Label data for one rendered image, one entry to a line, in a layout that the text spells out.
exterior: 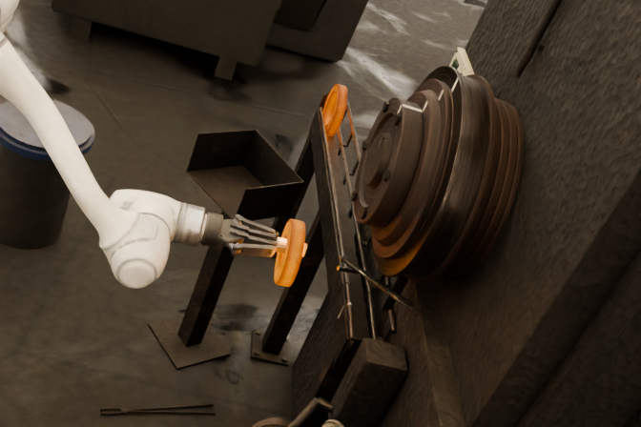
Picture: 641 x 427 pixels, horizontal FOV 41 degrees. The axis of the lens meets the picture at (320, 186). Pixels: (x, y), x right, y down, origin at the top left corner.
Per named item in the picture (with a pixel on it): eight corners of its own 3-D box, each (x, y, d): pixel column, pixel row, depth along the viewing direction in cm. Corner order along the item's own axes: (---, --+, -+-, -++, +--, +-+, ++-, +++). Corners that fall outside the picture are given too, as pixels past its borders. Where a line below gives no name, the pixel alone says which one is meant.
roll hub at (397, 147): (368, 181, 206) (414, 80, 191) (378, 254, 182) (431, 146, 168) (346, 174, 204) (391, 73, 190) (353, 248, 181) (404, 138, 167)
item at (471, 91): (389, 200, 221) (467, 39, 196) (410, 328, 182) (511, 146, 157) (365, 193, 219) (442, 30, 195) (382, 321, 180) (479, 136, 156)
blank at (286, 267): (304, 208, 201) (291, 205, 200) (307, 245, 187) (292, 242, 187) (286, 262, 208) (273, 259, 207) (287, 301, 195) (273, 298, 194)
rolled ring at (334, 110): (341, 98, 290) (350, 101, 291) (336, 73, 305) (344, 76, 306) (322, 144, 299) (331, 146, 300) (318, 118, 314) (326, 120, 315)
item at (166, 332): (193, 301, 297) (256, 129, 260) (232, 356, 282) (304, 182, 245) (139, 314, 283) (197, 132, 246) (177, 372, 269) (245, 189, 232)
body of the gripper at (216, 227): (200, 229, 198) (239, 237, 200) (196, 252, 191) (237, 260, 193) (208, 203, 194) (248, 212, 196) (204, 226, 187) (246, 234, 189)
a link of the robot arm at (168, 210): (174, 230, 199) (168, 261, 187) (106, 215, 196) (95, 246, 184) (184, 190, 194) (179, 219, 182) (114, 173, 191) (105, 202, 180)
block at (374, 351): (368, 416, 202) (408, 345, 190) (371, 444, 195) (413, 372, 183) (325, 407, 200) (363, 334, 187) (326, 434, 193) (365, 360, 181)
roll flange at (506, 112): (424, 211, 223) (506, 51, 198) (454, 339, 184) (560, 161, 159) (389, 200, 221) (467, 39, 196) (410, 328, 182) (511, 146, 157)
